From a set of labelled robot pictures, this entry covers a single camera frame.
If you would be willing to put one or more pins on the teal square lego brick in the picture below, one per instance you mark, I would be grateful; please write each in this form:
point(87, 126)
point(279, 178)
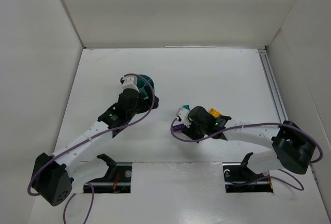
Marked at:
point(186, 107)

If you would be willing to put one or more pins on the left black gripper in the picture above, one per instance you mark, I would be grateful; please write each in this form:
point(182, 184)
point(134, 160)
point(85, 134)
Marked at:
point(144, 99)

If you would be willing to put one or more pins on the yellow long lego brick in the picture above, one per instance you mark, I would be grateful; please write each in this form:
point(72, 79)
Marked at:
point(214, 113)

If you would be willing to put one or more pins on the teal round divided container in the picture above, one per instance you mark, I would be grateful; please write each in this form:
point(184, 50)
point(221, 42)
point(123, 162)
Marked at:
point(143, 87)

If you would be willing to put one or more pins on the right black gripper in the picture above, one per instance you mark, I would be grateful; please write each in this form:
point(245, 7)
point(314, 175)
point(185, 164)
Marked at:
point(193, 131)

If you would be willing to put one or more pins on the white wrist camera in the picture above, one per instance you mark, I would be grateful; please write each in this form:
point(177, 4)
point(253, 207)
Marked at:
point(129, 82)
point(182, 116)

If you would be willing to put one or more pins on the aluminium rail right side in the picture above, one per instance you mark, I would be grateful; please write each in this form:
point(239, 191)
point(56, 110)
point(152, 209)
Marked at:
point(272, 84)

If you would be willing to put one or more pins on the dark purple long lego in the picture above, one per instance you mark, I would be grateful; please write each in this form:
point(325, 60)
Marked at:
point(178, 128)

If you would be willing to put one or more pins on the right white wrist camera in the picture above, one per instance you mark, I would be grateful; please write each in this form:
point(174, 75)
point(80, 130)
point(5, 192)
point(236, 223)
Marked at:
point(182, 116)

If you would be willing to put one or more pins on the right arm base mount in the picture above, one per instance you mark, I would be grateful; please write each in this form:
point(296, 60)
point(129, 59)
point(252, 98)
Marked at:
point(239, 179)

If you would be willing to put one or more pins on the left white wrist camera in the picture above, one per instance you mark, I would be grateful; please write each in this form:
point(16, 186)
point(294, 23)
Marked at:
point(129, 82)

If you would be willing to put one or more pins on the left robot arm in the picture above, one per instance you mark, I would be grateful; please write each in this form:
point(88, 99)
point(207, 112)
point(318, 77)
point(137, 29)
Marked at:
point(55, 176)

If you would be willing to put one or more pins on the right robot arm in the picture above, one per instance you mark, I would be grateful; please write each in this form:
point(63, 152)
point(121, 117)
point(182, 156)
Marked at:
point(287, 146)

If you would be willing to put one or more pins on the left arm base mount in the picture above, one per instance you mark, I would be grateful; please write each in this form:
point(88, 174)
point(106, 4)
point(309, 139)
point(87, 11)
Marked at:
point(116, 179)

